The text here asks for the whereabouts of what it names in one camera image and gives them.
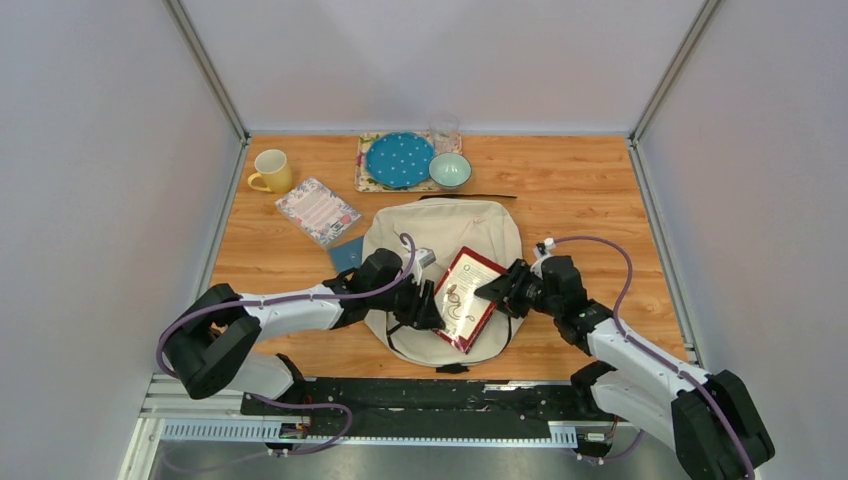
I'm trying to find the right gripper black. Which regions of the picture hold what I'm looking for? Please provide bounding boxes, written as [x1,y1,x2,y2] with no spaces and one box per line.
[472,260,560,320]

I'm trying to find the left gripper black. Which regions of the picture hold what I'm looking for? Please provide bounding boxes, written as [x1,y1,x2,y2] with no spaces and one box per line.
[369,272,447,332]

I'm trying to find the red white book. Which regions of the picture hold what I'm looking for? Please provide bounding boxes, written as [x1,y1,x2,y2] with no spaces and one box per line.
[434,246,506,353]

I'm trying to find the beige canvas backpack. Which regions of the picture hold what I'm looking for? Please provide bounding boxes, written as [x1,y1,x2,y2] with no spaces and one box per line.
[362,198,523,368]

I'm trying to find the blue leather wallet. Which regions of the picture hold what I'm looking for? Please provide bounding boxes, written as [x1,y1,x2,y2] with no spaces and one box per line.
[327,236,364,273]

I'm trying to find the floral cover book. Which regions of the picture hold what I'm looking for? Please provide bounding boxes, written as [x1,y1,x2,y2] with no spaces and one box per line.
[275,177,363,250]

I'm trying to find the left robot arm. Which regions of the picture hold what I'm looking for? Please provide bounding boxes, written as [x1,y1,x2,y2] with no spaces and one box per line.
[157,248,444,415]

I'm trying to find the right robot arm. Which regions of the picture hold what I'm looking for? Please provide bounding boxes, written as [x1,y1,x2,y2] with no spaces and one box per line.
[475,256,776,479]

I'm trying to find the light teal bowl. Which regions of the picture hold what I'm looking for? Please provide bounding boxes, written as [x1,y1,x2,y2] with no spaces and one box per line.
[429,152,472,190]

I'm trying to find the floral tray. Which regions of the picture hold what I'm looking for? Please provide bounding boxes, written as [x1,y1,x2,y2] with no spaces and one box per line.
[354,132,443,193]

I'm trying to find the blue polka dot plate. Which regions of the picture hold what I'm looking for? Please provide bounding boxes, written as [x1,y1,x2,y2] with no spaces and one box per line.
[364,132,435,189]

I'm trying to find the clear drinking glass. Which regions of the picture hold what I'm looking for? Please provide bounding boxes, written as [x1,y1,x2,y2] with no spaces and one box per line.
[429,112,461,155]

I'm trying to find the yellow mug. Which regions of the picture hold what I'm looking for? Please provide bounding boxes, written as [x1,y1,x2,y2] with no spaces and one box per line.
[247,149,294,194]

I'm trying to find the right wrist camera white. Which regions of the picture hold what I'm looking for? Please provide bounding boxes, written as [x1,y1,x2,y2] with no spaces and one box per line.
[530,237,557,278]

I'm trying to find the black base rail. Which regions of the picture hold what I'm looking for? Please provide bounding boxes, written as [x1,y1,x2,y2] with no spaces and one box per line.
[240,377,620,440]

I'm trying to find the aluminium frame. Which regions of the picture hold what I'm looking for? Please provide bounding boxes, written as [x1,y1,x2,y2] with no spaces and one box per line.
[119,0,763,480]

